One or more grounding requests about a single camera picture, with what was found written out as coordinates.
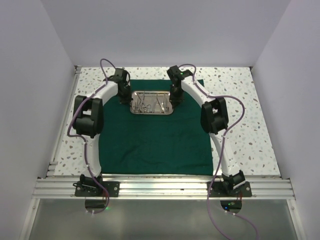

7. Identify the steel instrument tray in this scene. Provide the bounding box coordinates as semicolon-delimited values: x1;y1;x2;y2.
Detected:
129;89;174;115

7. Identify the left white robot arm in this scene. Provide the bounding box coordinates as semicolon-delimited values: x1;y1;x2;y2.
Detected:
67;68;132;197

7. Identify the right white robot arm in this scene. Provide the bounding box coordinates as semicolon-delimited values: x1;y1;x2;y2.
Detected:
166;65;246;197

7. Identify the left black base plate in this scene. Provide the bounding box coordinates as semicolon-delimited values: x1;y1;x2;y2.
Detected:
72;174;120;197

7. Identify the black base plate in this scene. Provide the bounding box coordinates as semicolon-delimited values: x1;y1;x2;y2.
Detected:
72;174;120;197
206;177;253;198

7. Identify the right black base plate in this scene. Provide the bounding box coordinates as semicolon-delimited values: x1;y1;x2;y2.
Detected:
206;177;253;198

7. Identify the aluminium mounting rail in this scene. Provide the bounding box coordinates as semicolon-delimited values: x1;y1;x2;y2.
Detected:
32;175;295;200

